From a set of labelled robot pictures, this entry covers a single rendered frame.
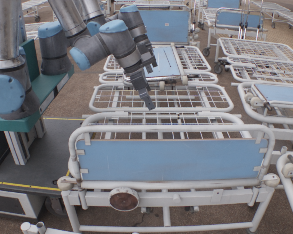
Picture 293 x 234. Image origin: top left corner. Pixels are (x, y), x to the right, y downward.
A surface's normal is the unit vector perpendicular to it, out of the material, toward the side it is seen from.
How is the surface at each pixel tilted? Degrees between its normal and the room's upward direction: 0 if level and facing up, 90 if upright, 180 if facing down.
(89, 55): 80
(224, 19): 90
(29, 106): 70
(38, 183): 0
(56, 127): 0
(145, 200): 90
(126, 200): 90
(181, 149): 90
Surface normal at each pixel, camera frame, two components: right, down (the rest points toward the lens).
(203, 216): 0.00, -0.85
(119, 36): 0.39, 0.47
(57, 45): 0.65, 0.40
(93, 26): -0.43, 0.54
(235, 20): -0.15, 0.51
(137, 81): 0.11, 0.62
